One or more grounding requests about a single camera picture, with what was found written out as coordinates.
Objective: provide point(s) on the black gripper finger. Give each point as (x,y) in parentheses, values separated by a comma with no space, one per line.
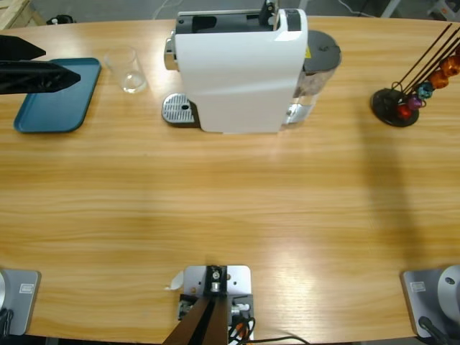
(18,48)
(36,77)

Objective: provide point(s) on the clear drinking glass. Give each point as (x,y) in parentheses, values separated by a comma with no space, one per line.
(133,83)

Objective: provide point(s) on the white capsule coffee machine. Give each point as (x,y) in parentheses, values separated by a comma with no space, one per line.
(233,79)

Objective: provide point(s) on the purple coffee capsule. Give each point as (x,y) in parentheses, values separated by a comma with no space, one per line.
(414,102)

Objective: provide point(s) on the teal coffee capsule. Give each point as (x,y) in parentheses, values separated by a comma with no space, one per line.
(425,90)

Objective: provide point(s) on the orange coffee capsule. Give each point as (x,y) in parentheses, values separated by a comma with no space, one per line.
(439,79)
(451,67)

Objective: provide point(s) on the teal plastic tray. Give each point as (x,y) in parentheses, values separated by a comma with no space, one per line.
(54,111)

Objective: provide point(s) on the black drip tray silver grate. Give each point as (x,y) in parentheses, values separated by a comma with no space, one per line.
(176,108)

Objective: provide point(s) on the white tape tag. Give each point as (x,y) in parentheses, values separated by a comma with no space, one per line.
(177,281)

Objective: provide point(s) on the clear water tank dark lid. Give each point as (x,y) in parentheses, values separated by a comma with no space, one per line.
(321,50)

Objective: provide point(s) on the white orange step stool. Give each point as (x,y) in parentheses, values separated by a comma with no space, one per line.
(440,10)

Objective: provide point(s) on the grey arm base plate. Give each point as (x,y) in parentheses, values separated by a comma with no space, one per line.
(23,302)
(417,298)

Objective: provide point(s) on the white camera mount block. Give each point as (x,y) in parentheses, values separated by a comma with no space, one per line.
(239,280)

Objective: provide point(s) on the dark camera post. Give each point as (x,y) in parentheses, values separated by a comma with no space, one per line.
(205,320)

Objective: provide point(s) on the grey metal frame leg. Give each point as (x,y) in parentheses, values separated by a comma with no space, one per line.
(390,8)

